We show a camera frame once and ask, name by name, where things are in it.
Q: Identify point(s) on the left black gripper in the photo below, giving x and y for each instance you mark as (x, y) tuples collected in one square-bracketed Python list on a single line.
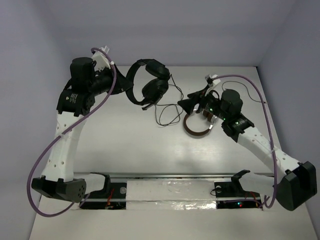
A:
[(116, 81)]

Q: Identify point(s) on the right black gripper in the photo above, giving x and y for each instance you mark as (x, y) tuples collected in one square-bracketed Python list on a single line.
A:
[(188, 105)]

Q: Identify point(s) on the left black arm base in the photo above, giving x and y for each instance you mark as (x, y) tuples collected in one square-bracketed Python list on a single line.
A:
[(111, 197)]

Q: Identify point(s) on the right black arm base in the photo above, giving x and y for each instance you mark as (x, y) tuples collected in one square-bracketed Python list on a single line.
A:
[(230, 194)]

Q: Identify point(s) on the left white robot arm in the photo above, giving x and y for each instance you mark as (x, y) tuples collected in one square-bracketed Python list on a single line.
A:
[(89, 78)]

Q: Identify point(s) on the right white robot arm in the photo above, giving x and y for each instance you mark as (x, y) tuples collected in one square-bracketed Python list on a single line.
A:
[(293, 182)]

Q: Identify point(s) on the brown headphones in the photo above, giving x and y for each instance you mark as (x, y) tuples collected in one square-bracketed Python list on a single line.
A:
[(199, 124)]

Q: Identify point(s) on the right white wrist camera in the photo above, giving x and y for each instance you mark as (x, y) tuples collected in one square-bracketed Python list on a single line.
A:
[(212, 81)]

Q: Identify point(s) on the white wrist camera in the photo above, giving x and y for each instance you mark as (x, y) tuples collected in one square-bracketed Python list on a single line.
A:
[(102, 56), (212, 81)]

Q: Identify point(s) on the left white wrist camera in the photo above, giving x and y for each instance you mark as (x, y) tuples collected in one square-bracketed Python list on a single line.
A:
[(102, 56)]

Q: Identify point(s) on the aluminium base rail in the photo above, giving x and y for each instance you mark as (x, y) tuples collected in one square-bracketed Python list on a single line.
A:
[(162, 176)]

